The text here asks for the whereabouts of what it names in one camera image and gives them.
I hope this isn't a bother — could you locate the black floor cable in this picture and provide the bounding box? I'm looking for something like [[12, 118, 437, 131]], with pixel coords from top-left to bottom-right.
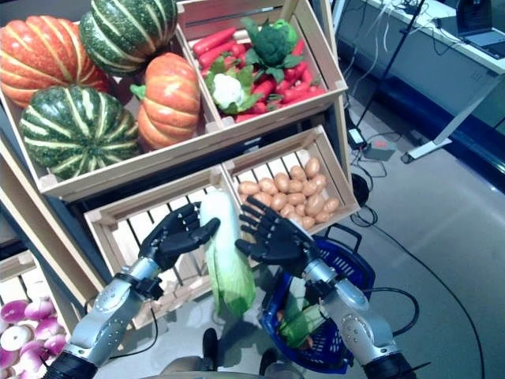
[[350, 205, 486, 379]]

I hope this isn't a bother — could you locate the large orange striped pumpkin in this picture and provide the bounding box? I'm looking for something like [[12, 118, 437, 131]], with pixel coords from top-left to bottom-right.
[[0, 14, 110, 110]]

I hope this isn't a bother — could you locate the white cauliflower with leaves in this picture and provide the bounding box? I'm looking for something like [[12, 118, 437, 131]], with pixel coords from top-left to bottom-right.
[[203, 65, 264, 115]]

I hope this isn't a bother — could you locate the green plastic broccoli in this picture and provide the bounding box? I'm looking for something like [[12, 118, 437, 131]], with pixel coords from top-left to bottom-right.
[[240, 16, 305, 84]]

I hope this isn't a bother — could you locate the black tripod pole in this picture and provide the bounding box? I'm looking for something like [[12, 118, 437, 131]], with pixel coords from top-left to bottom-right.
[[354, 0, 429, 129]]

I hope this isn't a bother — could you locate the wooden onion crate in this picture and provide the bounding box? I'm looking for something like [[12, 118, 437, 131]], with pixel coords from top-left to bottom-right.
[[0, 250, 86, 379]]

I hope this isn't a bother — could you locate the wooden slatted cabbage crate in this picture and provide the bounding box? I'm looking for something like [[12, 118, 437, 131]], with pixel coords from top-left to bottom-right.
[[84, 167, 228, 331]]

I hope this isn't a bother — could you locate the black round stand base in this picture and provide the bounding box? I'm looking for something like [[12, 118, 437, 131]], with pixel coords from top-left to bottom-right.
[[350, 173, 374, 206]]

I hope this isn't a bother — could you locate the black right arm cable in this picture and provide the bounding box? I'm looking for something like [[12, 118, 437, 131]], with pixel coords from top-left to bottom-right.
[[362, 286, 420, 336]]

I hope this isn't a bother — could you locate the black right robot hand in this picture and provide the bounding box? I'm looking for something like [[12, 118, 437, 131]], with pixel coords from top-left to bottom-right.
[[234, 196, 321, 278]]

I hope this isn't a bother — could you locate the green striped pumpkin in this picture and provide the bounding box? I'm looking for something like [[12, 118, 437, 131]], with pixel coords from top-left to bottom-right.
[[78, 0, 178, 78], [19, 84, 141, 181]]

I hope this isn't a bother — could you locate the black power adapter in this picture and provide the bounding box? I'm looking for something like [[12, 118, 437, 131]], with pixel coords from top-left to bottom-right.
[[346, 128, 368, 149]]

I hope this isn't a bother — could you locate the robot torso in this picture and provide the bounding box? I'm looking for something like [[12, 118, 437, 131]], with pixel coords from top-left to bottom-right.
[[157, 355, 301, 379]]

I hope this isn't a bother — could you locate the small orange pumpkin green stem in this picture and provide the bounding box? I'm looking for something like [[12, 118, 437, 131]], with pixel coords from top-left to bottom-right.
[[129, 52, 202, 151]]

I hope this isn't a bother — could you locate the grey box red label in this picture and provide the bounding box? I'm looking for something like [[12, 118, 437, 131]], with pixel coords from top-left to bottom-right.
[[365, 137, 397, 161]]

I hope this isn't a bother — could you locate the wooden slatted potato crate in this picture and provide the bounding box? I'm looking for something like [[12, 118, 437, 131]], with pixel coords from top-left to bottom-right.
[[220, 125, 361, 236]]

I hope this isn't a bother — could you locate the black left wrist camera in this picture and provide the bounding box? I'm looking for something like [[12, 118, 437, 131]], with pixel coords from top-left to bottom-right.
[[133, 276, 166, 302]]

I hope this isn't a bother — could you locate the wooden carrot crate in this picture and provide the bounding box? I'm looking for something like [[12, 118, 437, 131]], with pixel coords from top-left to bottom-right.
[[175, 0, 348, 131]]

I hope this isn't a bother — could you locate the blue plastic shopping basket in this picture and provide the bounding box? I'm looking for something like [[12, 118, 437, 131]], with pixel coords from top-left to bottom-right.
[[258, 223, 376, 374]]

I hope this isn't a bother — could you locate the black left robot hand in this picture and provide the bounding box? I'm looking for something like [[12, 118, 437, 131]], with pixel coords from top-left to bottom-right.
[[137, 201, 222, 273]]

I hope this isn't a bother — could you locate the open dark laptop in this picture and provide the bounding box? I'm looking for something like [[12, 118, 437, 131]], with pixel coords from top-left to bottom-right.
[[457, 0, 505, 60]]

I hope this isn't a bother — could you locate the wooden display shelf frame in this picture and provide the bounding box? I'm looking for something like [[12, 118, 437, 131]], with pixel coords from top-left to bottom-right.
[[0, 0, 356, 336]]

